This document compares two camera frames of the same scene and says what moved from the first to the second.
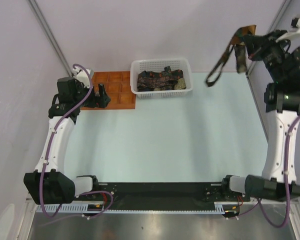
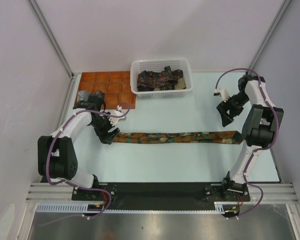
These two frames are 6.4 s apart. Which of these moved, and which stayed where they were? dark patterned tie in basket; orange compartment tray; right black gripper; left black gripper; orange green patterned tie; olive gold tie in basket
Moved: orange green patterned tie; right black gripper; left black gripper
Stayed: dark patterned tie in basket; olive gold tie in basket; orange compartment tray
